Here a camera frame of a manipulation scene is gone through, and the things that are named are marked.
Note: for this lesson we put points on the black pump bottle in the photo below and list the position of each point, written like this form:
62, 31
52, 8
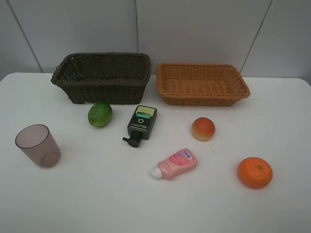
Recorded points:
141, 124

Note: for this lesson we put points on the red yellow peach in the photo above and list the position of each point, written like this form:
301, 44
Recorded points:
203, 129

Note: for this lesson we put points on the pink lotion bottle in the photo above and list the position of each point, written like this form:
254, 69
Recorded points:
179, 163

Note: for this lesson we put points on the orange mandarin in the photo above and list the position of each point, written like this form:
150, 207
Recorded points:
254, 172

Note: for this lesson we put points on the light orange wicker basket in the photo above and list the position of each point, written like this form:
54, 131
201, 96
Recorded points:
184, 84

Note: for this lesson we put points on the green lime fruit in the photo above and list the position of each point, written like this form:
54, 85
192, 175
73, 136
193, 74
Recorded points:
100, 114

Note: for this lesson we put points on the dark brown wicker basket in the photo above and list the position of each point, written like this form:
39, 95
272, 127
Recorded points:
115, 77

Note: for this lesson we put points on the translucent purple plastic cup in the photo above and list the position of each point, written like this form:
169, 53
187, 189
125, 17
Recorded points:
37, 142

